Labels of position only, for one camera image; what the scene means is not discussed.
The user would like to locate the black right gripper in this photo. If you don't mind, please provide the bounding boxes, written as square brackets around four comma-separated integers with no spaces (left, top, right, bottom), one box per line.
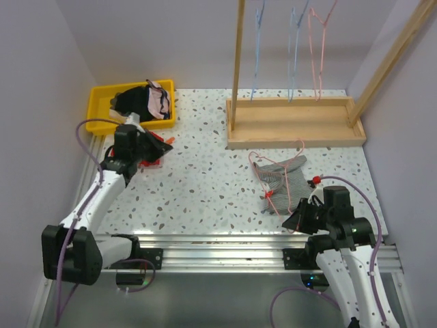
[283,197,333,234]

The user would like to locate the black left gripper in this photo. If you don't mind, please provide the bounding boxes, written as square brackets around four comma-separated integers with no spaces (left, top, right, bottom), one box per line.
[133,128,174,164]

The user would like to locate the grey knitted garment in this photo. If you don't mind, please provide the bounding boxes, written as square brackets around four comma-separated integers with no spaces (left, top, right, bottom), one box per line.
[256,155,313,215]

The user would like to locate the red clip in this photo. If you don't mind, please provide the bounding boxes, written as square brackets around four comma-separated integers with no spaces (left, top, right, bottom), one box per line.
[264,190,274,200]

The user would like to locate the pink underwear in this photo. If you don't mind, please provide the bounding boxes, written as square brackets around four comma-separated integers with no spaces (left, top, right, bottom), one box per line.
[147,80,171,120]

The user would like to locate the pink wire hanger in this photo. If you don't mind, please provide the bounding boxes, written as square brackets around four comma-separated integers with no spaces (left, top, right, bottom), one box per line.
[307,0,339,102]

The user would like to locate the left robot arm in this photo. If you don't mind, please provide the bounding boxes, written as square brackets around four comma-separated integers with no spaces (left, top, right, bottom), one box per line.
[42,124,173,286]

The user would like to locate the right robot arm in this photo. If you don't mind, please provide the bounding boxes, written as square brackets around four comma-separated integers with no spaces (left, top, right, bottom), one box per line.
[283,185,399,327]

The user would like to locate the wooden hanger rack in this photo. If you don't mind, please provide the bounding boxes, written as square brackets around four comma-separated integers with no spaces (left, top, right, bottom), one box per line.
[226,1,436,149]

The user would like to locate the right blue hanger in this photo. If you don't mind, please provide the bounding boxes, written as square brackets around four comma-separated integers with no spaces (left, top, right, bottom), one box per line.
[287,1,309,103]

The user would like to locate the blue hanger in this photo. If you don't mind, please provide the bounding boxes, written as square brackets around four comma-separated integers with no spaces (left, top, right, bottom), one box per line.
[250,0,266,101]
[287,1,309,103]

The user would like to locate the left blue hanger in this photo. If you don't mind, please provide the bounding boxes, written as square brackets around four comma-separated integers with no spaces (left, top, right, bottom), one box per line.
[250,0,266,101]

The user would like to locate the red plastic bin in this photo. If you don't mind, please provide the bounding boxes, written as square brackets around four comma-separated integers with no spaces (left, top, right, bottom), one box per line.
[139,131,164,169]

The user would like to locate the black garment pile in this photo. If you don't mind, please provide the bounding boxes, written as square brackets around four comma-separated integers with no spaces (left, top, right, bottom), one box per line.
[110,85,154,122]

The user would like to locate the yellow plastic tray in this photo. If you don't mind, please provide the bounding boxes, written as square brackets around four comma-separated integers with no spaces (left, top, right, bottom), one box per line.
[85,79,175,135]

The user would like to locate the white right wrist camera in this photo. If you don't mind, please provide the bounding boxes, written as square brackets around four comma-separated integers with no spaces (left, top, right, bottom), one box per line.
[308,176,324,206]

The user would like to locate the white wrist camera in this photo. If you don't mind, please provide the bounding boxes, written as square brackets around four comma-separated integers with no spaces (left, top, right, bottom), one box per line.
[308,176,324,206]
[124,113,141,130]

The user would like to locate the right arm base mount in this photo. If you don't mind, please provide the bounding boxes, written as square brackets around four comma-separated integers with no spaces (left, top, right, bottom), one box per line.
[282,248,319,270]

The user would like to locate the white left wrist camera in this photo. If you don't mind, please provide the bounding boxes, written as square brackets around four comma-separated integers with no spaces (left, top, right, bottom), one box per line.
[124,113,141,130]

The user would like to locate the aluminium mounting rail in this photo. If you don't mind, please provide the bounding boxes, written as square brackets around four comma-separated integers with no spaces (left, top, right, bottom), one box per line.
[33,233,404,274]

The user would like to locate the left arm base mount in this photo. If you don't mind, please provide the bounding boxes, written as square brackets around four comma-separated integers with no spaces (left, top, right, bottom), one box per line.
[109,248,163,270]

